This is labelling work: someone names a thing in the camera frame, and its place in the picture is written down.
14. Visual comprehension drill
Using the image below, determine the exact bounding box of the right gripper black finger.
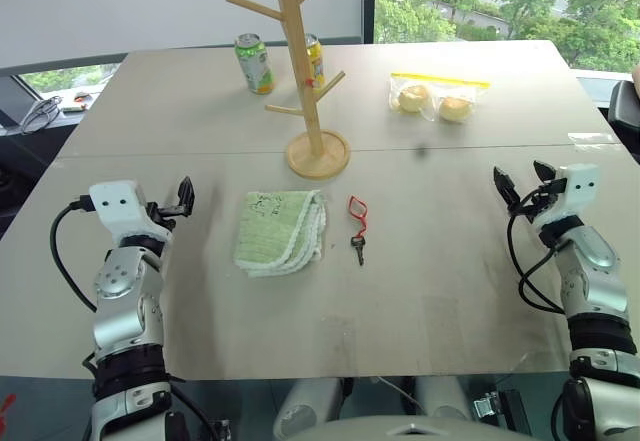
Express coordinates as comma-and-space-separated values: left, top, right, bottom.
493, 165, 522, 210
532, 159, 557, 183

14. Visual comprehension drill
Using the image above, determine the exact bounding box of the round pale bread bun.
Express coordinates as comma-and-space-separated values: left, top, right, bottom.
437, 95, 473, 124
397, 85, 432, 113

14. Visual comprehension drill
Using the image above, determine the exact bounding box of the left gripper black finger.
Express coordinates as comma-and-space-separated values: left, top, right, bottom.
177, 176, 196, 217

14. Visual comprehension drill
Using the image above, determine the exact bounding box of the small orange white object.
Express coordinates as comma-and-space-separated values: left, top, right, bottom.
59, 91, 92, 114

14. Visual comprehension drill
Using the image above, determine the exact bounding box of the black window frame post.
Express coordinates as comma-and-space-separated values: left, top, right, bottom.
361, 0, 378, 45

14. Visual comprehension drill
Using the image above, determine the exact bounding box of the grey robot chest plate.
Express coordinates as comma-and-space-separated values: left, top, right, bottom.
319, 412, 532, 441

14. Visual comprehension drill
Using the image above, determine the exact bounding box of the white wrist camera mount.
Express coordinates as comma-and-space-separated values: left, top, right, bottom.
88, 179, 174, 245
537, 163, 600, 235

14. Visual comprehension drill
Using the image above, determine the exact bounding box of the folded green cloth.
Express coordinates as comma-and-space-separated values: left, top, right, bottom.
232, 188, 330, 279

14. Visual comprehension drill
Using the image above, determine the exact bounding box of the black chair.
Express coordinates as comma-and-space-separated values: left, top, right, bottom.
606, 79, 640, 165

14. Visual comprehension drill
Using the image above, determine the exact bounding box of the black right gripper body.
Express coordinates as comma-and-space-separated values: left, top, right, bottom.
514, 179, 569, 223

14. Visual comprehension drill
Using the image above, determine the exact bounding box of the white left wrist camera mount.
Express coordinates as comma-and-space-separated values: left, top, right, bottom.
88, 179, 174, 245

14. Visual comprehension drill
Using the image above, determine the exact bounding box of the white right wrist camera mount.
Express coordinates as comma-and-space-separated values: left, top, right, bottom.
537, 163, 600, 235

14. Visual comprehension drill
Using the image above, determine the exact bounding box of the black metal clamp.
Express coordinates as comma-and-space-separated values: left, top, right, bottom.
471, 388, 527, 433

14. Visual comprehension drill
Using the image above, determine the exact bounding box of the white roller blind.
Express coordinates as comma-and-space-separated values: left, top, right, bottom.
0, 0, 364, 70

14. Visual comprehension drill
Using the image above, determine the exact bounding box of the green drink can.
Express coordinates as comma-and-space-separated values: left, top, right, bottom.
234, 32, 276, 96

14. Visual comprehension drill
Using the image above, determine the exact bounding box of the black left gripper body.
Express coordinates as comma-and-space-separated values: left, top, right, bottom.
144, 200, 184, 232

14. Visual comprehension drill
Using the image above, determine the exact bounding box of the yellow drink can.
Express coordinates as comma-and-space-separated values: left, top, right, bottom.
303, 33, 327, 90

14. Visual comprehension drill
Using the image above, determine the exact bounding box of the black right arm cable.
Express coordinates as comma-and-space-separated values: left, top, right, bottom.
506, 186, 567, 315

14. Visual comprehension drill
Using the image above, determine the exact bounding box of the thin white cable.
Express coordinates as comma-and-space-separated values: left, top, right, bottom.
374, 375, 427, 415

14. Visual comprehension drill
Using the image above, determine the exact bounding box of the silver rounded robot leg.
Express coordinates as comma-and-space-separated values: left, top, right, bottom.
272, 377, 347, 440
414, 375, 474, 420

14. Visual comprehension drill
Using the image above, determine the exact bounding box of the key with red carabiner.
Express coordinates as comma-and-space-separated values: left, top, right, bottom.
347, 194, 371, 268

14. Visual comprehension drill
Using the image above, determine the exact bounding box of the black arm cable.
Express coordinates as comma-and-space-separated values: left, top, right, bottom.
49, 199, 99, 313
506, 186, 567, 315

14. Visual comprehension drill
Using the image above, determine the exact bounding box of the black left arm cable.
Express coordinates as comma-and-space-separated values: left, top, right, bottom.
49, 199, 99, 313

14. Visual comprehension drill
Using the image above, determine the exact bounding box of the small red object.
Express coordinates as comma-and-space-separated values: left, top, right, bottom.
0, 392, 17, 428

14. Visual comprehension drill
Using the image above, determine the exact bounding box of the clear zip bag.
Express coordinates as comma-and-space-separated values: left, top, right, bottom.
388, 71, 493, 125

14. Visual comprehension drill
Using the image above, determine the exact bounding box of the wooden mug tree stand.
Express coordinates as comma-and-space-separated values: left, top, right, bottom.
224, 0, 352, 180

